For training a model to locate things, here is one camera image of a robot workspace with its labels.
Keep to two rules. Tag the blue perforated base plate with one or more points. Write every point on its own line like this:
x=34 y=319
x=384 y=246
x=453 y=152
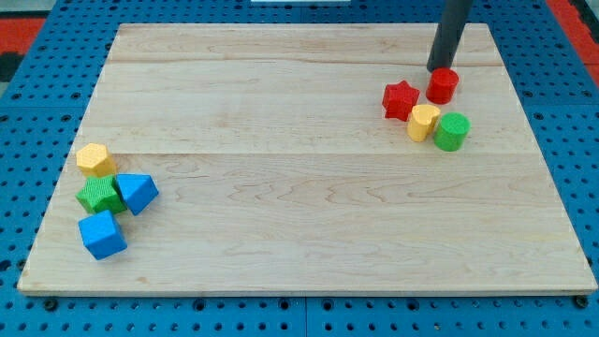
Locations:
x=44 y=103

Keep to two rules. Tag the red cylinder block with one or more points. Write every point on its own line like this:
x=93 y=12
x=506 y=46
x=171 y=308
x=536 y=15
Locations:
x=442 y=85

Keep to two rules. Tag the light wooden board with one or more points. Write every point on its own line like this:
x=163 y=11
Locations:
x=278 y=174

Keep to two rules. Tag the blue triangle block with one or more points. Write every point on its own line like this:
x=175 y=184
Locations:
x=137 y=190

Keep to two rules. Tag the green star block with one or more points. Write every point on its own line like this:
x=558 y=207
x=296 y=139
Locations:
x=101 y=194

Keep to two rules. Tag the red star block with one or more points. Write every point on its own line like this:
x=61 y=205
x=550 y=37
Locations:
x=399 y=100

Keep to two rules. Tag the blue cube block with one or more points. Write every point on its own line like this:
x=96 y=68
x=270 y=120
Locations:
x=101 y=235

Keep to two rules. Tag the yellow hexagon block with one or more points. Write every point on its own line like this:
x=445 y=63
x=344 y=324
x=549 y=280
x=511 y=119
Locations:
x=95 y=160

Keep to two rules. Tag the green cylinder block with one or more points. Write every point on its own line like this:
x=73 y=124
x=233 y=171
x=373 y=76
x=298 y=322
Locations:
x=451 y=131

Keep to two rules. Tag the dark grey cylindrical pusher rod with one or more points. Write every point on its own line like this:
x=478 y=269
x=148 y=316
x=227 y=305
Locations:
x=448 y=33

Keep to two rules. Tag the yellow heart block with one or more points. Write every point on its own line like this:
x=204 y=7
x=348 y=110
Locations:
x=422 y=121

